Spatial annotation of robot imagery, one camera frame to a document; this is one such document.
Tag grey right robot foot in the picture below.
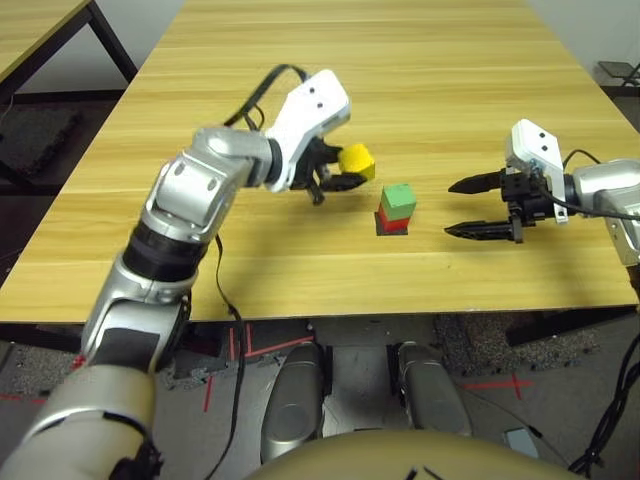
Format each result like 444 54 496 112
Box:
387 341 474 437

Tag yellow cube block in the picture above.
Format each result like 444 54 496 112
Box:
337 143 376 182

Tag black square pad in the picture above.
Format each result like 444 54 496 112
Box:
374 210 410 237

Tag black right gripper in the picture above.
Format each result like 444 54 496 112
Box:
443 169 551 244

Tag tan robot torso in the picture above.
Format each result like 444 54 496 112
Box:
244 429 586 480

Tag black foam floor mat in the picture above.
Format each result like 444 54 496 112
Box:
0 107 84 176

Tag black folding stool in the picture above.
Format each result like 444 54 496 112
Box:
597 59 640 87

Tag grey robot foot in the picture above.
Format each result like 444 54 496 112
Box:
259 343 334 464
387 341 474 437

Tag black main table frame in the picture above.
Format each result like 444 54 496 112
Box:
0 307 636 351

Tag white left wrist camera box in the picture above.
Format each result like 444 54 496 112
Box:
264 68 352 194

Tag red cube block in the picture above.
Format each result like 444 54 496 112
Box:
375 203 414 234

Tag small grey flat floor box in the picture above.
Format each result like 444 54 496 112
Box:
504 427 541 460

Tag green cube block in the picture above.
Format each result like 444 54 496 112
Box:
380 182 418 221

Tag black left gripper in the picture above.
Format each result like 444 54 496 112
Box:
292 139 371 206

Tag grey left robot foot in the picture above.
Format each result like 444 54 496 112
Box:
259 343 334 464

